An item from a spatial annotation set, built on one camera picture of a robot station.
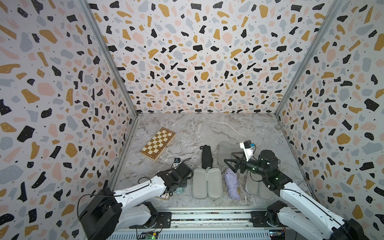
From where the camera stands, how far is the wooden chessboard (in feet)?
3.17

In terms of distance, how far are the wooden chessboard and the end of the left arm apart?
32cm

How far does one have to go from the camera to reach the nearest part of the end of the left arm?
60 centimetres
